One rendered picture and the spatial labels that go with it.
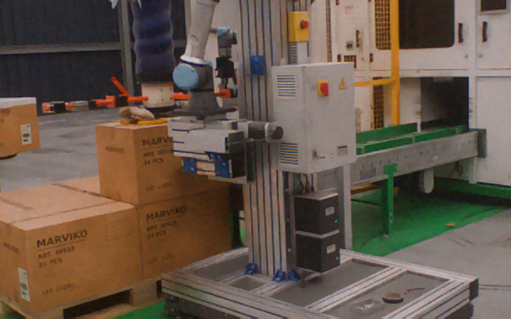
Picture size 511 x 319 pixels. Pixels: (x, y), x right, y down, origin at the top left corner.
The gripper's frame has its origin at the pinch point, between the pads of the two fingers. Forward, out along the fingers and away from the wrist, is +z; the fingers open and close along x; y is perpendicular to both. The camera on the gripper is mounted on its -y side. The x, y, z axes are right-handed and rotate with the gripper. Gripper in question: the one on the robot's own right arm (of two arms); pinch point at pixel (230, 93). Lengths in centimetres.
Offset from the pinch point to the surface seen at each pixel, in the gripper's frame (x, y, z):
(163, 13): -16, 29, -44
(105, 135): -36, 59, 18
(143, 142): -7, 53, 21
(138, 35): -25, 40, -34
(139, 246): -8, 60, 74
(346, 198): 25, -64, 68
